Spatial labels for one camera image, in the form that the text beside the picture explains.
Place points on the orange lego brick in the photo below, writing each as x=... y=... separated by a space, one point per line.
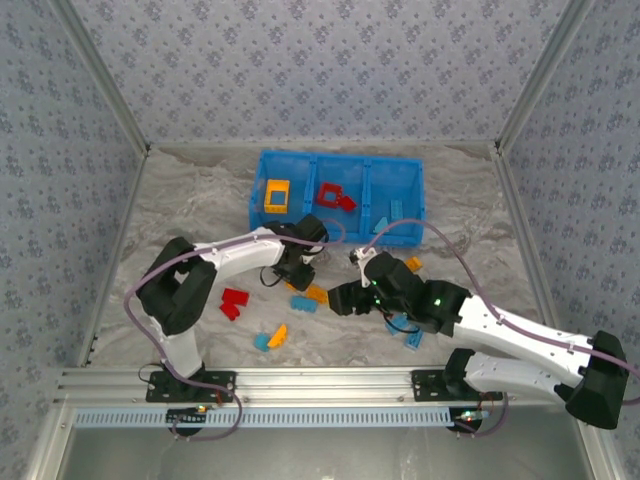
x=317 y=294
x=413 y=262

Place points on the red window frame lego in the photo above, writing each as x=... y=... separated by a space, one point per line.
x=330 y=187

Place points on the yellow window frame lego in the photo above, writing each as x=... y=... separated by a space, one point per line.
x=267 y=197

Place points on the red lego brick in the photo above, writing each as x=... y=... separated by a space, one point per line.
x=236 y=296
x=230 y=311
x=347 y=203

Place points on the blue lego slope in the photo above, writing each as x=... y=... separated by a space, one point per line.
x=382 y=225

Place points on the orange curved lego slope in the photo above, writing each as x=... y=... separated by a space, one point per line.
x=278 y=336

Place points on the small blue lego brick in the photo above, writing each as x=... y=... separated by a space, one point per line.
x=261 y=342

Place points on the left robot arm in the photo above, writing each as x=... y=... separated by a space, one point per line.
x=235 y=255

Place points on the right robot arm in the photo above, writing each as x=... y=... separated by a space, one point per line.
x=525 y=330

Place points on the blue three-compartment plastic bin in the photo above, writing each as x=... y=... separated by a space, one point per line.
x=345 y=172

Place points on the small black electronics board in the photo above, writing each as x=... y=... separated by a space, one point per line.
x=187 y=416
x=467 y=416

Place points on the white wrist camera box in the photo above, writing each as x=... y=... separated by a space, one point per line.
x=361 y=255

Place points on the long aluminium mounting rail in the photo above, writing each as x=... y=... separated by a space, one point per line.
x=320 y=385

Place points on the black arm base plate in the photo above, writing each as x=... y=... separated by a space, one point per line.
x=425 y=387
x=220 y=385

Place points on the aluminium frame post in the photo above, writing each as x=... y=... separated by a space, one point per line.
x=542 y=75
x=102 y=75

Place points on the short aluminium frame leg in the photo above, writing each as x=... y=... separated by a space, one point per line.
x=45 y=440
x=597 y=455

